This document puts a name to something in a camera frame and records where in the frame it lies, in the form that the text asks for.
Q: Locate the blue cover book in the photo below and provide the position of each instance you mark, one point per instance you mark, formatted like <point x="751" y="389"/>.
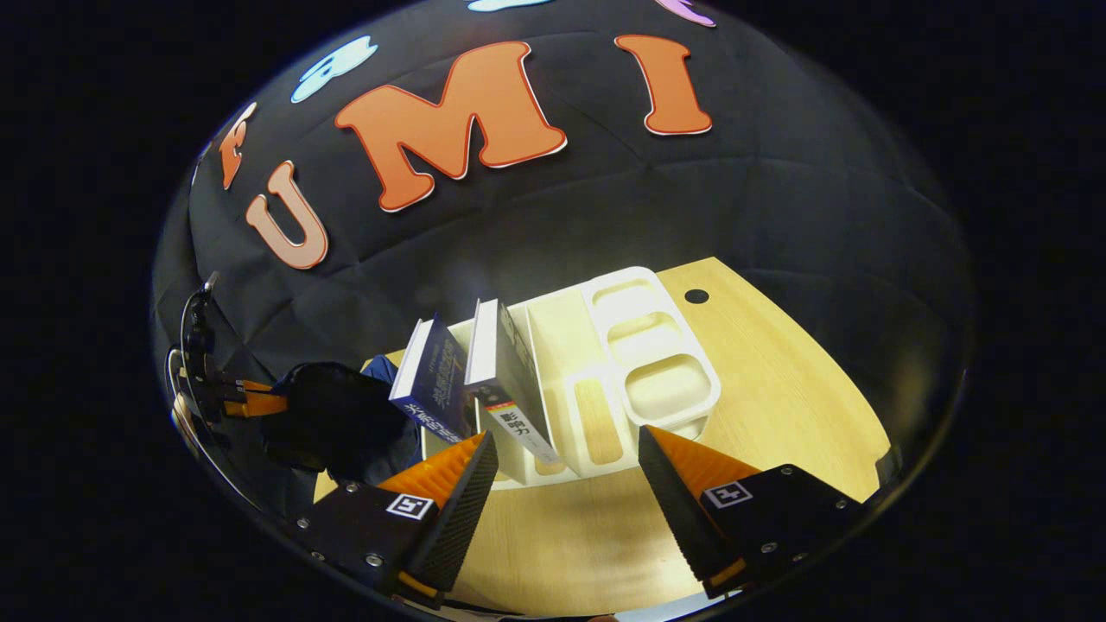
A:
<point x="436" y="380"/>

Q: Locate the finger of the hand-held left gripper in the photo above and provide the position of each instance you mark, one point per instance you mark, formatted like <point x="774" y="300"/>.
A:
<point x="259" y="403"/>

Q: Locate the blue schoolbag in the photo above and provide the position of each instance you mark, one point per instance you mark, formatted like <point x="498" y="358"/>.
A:
<point x="337" y="423"/>

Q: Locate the white bookshelf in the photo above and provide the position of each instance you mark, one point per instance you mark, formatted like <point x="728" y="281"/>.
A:
<point x="665" y="389"/>

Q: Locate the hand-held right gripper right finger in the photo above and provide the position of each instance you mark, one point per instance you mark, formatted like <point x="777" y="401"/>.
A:
<point x="674" y="510"/>

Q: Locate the white cover book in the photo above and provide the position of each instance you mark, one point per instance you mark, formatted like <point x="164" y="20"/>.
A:
<point x="505" y="371"/>

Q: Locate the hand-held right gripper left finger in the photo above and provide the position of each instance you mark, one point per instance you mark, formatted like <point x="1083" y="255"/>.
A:
<point x="454" y="527"/>

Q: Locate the black backdrop cloth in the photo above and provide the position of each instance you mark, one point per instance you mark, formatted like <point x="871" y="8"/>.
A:
<point x="778" y="216"/>

